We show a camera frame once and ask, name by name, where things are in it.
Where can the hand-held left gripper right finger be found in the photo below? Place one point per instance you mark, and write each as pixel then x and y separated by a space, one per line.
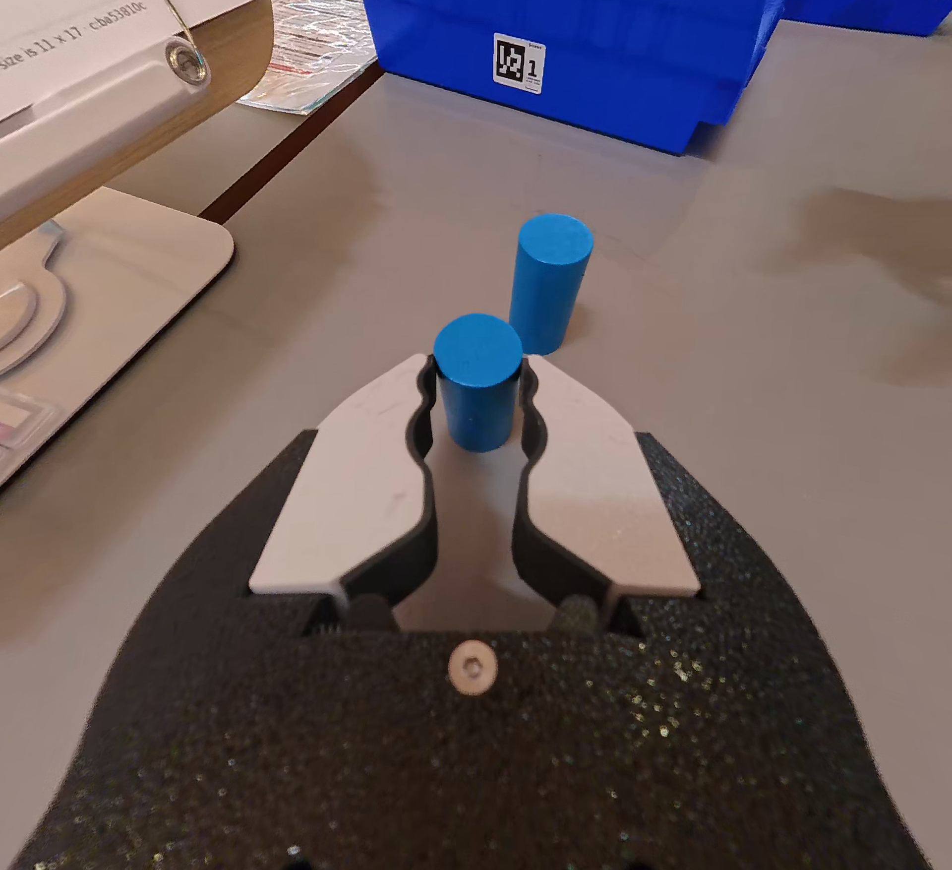
pixel 602 505

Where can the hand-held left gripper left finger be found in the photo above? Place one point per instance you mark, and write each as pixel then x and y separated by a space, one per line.
pixel 349 498

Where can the blue wooden cylinder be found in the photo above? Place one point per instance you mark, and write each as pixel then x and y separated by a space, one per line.
pixel 476 401
pixel 550 290

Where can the white stand base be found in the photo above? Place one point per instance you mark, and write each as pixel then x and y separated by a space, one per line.
pixel 149 275

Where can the small clear plastic tag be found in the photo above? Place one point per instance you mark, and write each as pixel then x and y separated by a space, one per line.
pixel 22 431

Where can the wooden display board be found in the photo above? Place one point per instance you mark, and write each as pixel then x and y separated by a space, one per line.
pixel 223 74

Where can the document in plastic sleeve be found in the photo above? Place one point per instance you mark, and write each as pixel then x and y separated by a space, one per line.
pixel 320 44

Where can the blue bin with square tag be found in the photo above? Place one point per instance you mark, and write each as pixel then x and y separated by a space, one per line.
pixel 595 7

